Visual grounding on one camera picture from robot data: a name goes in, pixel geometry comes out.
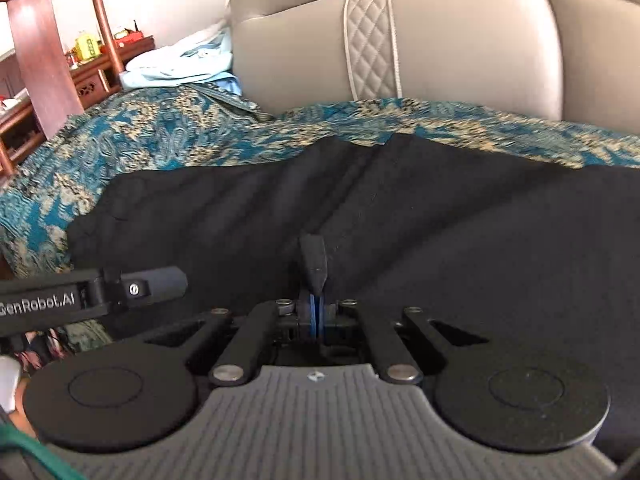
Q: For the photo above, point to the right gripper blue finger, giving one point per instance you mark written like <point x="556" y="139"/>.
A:
<point x="326" y="316"/>
<point x="307" y="316"/>

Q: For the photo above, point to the black pants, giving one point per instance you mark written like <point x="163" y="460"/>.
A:
<point x="538" y="252"/>

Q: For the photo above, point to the wooden side cabinet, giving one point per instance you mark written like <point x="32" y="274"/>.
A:
<point x="94" y="80"/>

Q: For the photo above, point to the teal paisley sofa cover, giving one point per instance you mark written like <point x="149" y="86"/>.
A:
<point x="200" y="125"/>

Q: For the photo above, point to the yellow bottle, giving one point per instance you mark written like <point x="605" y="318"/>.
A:
<point x="87" y="46"/>

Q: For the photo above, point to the light blue clothes pile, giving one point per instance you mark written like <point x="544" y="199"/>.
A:
<point x="203" y="57"/>

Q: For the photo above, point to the beige leather sofa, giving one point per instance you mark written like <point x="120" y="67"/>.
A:
<point x="572" y="60"/>

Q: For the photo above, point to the dark wooden chair frame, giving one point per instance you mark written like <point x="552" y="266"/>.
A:
<point x="42" y="63"/>

